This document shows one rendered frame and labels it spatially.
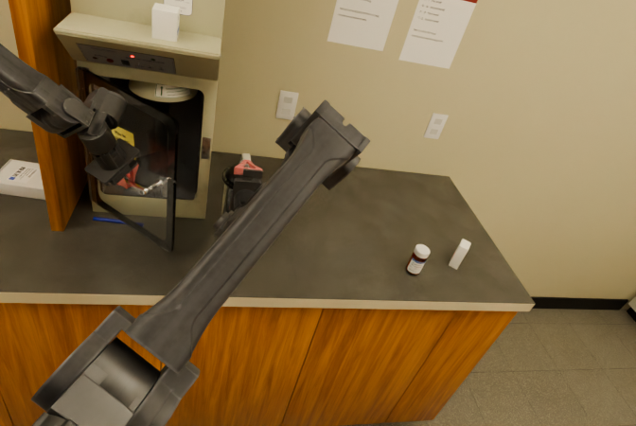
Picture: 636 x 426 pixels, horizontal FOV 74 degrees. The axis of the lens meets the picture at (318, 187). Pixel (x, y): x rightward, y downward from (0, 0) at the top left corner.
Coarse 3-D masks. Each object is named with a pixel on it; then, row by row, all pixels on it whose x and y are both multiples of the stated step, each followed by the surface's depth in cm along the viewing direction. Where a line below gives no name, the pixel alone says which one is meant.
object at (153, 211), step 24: (120, 120) 97; (144, 120) 93; (168, 120) 89; (144, 144) 96; (168, 144) 92; (144, 168) 100; (168, 168) 96; (96, 192) 117; (120, 192) 110; (168, 192) 99; (120, 216) 115; (144, 216) 109; (168, 216) 103; (168, 240) 108
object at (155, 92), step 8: (136, 80) 108; (136, 88) 107; (144, 88) 107; (152, 88) 106; (160, 88) 107; (168, 88) 107; (176, 88) 108; (184, 88) 110; (144, 96) 107; (152, 96) 107; (160, 96) 107; (168, 96) 108; (176, 96) 109; (184, 96) 110; (192, 96) 113
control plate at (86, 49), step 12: (84, 48) 89; (96, 48) 88; (108, 48) 88; (96, 60) 94; (120, 60) 93; (132, 60) 93; (144, 60) 93; (156, 60) 92; (168, 60) 92; (168, 72) 98
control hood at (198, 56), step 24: (72, 24) 86; (96, 24) 88; (120, 24) 92; (72, 48) 89; (120, 48) 88; (144, 48) 87; (168, 48) 88; (192, 48) 89; (216, 48) 92; (192, 72) 98; (216, 72) 97
